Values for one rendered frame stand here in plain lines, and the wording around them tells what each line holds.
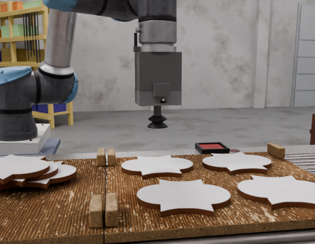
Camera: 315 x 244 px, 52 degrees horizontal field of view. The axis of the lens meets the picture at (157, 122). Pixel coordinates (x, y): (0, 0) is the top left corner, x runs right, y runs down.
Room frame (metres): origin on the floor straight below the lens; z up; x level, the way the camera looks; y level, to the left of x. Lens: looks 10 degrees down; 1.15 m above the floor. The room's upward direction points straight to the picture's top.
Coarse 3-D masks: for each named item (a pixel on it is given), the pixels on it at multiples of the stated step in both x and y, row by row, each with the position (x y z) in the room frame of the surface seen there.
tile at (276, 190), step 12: (252, 180) 0.56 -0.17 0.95; (264, 180) 0.56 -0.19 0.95; (276, 180) 0.56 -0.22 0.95; (288, 180) 0.56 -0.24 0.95; (240, 192) 0.51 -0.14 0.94; (252, 192) 0.50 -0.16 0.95; (264, 192) 0.50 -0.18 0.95; (276, 192) 0.50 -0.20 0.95; (288, 192) 0.50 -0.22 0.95; (300, 192) 0.50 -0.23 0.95; (312, 192) 0.50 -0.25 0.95; (276, 204) 0.46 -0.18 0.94; (288, 204) 0.47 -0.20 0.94; (300, 204) 0.47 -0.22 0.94; (312, 204) 0.46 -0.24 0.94
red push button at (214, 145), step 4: (200, 144) 0.89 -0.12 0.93; (204, 144) 0.89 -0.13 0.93; (208, 144) 0.89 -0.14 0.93; (212, 144) 0.89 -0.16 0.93; (216, 144) 0.89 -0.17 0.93; (204, 148) 0.85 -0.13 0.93; (208, 148) 0.85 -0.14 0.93; (212, 148) 0.85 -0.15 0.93; (216, 148) 0.85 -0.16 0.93; (220, 148) 0.85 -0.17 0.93
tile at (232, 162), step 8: (240, 152) 0.74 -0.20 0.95; (208, 160) 0.68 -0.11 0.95; (216, 160) 0.68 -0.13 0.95; (224, 160) 0.68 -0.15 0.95; (232, 160) 0.68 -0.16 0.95; (240, 160) 0.68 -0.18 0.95; (248, 160) 0.68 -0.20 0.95; (256, 160) 0.68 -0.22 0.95; (264, 160) 0.68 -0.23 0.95; (208, 168) 0.65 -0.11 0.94; (216, 168) 0.64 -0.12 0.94; (224, 168) 0.64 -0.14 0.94; (232, 168) 0.62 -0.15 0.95; (240, 168) 0.62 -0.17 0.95; (248, 168) 0.63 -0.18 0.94; (256, 168) 0.63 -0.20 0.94; (264, 168) 0.62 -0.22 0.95
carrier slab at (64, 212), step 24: (96, 168) 0.65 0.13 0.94; (0, 192) 0.53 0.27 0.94; (24, 192) 0.53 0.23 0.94; (48, 192) 0.53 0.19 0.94; (72, 192) 0.53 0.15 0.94; (96, 192) 0.53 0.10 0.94; (0, 216) 0.44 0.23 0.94; (24, 216) 0.44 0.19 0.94; (48, 216) 0.44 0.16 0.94; (72, 216) 0.44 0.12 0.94; (0, 240) 0.37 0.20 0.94; (24, 240) 0.38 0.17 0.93; (48, 240) 0.38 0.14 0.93; (72, 240) 0.38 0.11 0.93; (96, 240) 0.39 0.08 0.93
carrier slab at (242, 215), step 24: (120, 168) 0.65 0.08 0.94; (288, 168) 0.65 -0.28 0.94; (120, 192) 0.53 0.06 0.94; (120, 216) 0.44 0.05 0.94; (144, 216) 0.44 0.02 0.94; (168, 216) 0.44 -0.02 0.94; (192, 216) 0.44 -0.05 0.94; (216, 216) 0.44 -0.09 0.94; (240, 216) 0.44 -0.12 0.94; (264, 216) 0.44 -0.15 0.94; (288, 216) 0.44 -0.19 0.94; (312, 216) 0.44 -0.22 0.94; (120, 240) 0.39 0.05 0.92; (144, 240) 0.40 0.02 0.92
